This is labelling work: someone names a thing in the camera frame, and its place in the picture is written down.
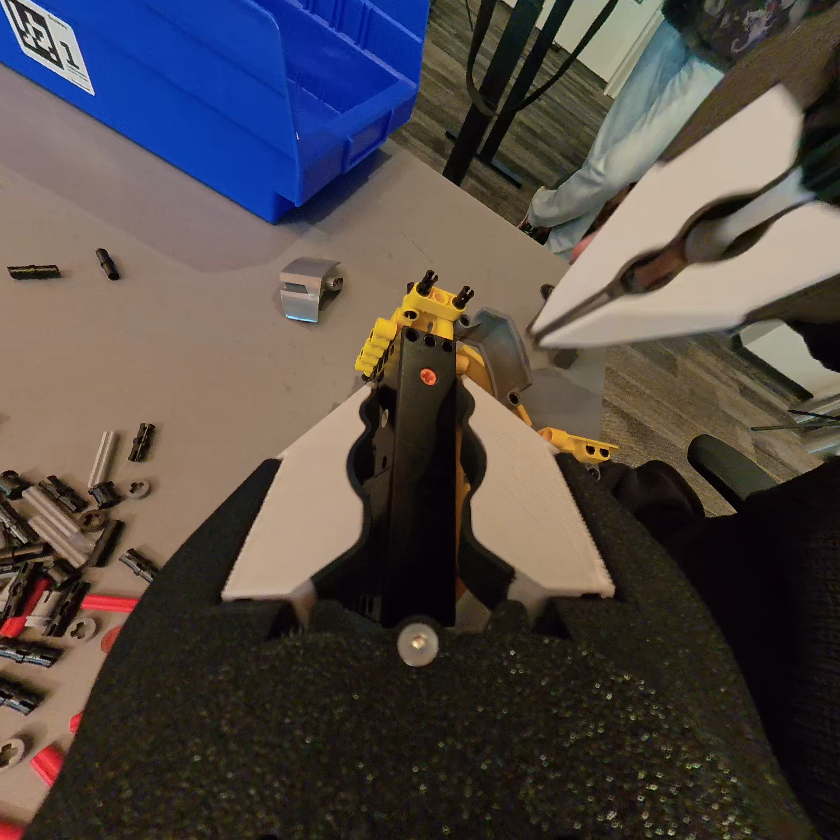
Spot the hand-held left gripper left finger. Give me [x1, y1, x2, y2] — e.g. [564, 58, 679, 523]
[222, 384, 374, 626]

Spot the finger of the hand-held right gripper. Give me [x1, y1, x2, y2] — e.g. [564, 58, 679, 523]
[530, 84, 807, 328]
[533, 200, 840, 350]

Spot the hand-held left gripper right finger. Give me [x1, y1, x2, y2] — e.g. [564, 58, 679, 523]
[458, 382, 616, 623]

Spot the blue plastic storage bin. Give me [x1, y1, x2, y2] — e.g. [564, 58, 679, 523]
[0, 0, 431, 225]

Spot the black chair armrest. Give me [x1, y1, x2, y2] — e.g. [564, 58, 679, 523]
[688, 433, 798, 509]

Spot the yellow black toy brick model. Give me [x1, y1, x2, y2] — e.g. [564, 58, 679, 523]
[354, 269, 619, 627]

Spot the pile of loose brick pieces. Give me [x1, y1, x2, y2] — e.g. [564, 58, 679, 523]
[0, 420, 161, 788]

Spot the grey curved brick panel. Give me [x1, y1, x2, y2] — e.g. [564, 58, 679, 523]
[279, 257, 343, 324]
[459, 307, 534, 395]

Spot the brown top standing desk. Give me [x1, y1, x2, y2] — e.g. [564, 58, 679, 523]
[443, 0, 621, 191]

